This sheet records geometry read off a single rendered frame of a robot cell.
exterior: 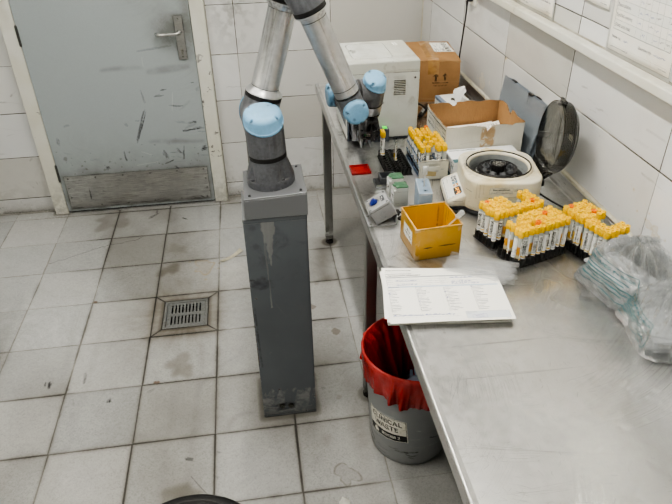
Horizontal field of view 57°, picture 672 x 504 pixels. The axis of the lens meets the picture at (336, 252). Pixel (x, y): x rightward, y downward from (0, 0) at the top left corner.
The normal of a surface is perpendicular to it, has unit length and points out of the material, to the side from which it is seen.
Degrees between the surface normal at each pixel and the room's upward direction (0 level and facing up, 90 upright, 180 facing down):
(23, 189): 90
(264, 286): 90
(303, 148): 90
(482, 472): 0
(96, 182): 90
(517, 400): 0
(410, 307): 0
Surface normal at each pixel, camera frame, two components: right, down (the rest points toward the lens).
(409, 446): -0.13, 0.59
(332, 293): -0.02, -0.84
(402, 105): 0.15, 0.54
